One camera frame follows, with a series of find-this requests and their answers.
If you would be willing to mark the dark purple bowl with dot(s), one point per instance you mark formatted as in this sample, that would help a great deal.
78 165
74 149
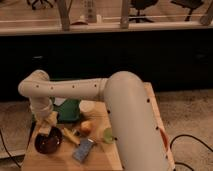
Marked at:
48 144

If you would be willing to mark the metal fork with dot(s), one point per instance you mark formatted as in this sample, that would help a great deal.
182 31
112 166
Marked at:
83 136

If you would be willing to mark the blue sponge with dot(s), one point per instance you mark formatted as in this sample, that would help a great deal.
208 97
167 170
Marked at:
82 151

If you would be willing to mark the orange red bowl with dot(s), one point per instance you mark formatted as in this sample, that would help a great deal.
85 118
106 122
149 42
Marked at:
165 139

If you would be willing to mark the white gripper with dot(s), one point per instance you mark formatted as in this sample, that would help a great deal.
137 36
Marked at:
46 123

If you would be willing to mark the green plastic cup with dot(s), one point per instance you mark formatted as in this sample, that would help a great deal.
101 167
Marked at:
108 136

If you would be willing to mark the white cloth in tray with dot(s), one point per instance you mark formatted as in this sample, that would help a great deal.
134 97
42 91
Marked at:
59 101

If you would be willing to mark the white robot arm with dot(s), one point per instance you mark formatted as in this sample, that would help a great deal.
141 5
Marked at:
139 141

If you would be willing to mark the black office chair left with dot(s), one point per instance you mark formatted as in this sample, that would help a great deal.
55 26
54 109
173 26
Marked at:
35 4

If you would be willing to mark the black office chair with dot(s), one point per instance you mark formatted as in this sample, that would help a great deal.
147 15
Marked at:
140 5
35 4

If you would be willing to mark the green plastic tray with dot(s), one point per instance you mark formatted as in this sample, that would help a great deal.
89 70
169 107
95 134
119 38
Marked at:
68 112

